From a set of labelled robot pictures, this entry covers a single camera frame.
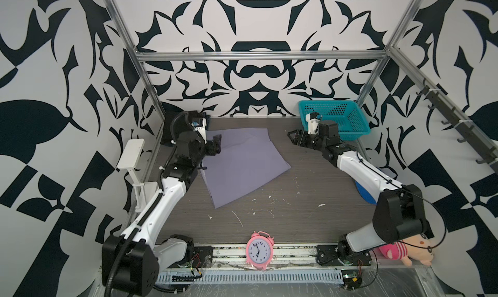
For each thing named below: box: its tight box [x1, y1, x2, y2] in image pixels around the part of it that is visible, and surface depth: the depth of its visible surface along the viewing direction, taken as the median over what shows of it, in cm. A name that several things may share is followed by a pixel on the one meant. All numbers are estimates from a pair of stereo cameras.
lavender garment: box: [201, 128, 292, 209], surface depth 98 cm
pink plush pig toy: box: [378, 233, 434, 267], surface depth 72 cm
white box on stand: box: [117, 138, 146, 213], surface depth 79 cm
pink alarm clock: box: [245, 230, 275, 272], surface depth 75 cm
